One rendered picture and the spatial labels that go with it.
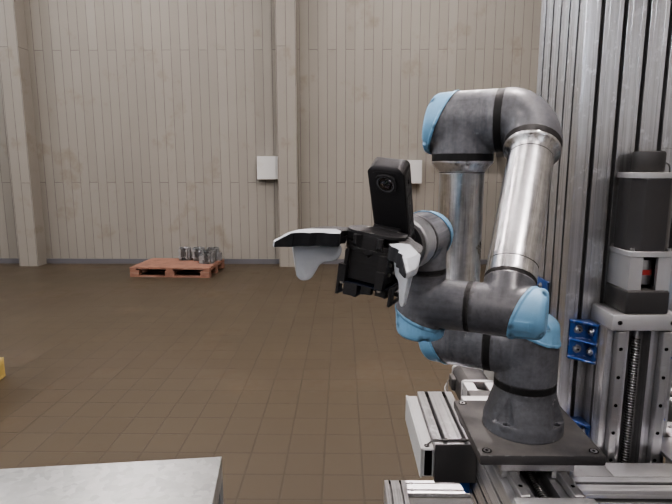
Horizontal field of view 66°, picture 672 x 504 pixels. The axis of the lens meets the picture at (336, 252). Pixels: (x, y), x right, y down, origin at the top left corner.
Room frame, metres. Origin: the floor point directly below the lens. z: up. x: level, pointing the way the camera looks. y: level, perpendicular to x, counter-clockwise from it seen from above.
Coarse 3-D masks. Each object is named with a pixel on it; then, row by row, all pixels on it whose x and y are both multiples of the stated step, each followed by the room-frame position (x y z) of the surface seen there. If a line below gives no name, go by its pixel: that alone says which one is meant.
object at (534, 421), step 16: (496, 384) 0.95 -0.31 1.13; (496, 400) 0.94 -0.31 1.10; (512, 400) 0.91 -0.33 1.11; (528, 400) 0.90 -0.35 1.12; (544, 400) 0.90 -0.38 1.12; (496, 416) 0.92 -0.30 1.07; (512, 416) 0.91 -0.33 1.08; (528, 416) 0.89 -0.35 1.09; (544, 416) 0.89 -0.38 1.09; (560, 416) 0.92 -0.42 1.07; (496, 432) 0.92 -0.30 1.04; (512, 432) 0.89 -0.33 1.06; (528, 432) 0.88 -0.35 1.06; (544, 432) 0.88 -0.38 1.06; (560, 432) 0.90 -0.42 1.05
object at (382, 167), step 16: (384, 160) 0.61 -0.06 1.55; (400, 160) 0.60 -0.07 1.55; (368, 176) 0.61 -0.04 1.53; (384, 176) 0.60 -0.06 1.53; (400, 176) 0.59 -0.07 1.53; (384, 192) 0.61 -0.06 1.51; (400, 192) 0.60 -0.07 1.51; (384, 208) 0.63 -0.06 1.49; (400, 208) 0.62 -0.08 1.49; (384, 224) 0.64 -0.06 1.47; (400, 224) 0.63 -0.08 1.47
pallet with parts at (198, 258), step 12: (180, 252) 7.77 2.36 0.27; (192, 252) 7.80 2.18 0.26; (204, 252) 7.49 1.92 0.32; (216, 252) 7.77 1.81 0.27; (144, 264) 7.45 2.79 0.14; (156, 264) 7.45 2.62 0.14; (168, 264) 7.45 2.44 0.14; (180, 264) 7.45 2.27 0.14; (192, 264) 7.45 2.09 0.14; (204, 264) 7.45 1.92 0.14; (216, 264) 7.52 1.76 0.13; (132, 276) 7.25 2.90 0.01; (144, 276) 7.24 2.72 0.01; (156, 276) 7.23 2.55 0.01; (168, 276) 7.21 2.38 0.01; (180, 276) 7.20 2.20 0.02; (192, 276) 7.19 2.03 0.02; (204, 276) 7.18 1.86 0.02
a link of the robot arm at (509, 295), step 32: (512, 96) 0.94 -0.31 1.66; (512, 128) 0.91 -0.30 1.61; (544, 128) 0.88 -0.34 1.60; (512, 160) 0.87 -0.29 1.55; (544, 160) 0.85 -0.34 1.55; (512, 192) 0.82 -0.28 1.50; (544, 192) 0.82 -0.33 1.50; (512, 224) 0.78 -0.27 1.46; (544, 224) 0.80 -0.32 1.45; (512, 256) 0.74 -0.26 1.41; (480, 288) 0.72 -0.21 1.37; (512, 288) 0.71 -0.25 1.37; (480, 320) 0.70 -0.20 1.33; (512, 320) 0.68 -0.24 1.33; (544, 320) 0.67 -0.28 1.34
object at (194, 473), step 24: (0, 480) 0.75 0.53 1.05; (24, 480) 0.75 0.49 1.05; (48, 480) 0.75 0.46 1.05; (72, 480) 0.75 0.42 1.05; (96, 480) 0.75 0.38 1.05; (120, 480) 0.75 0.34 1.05; (144, 480) 0.75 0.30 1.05; (168, 480) 0.75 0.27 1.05; (192, 480) 0.75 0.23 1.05; (216, 480) 0.75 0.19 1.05
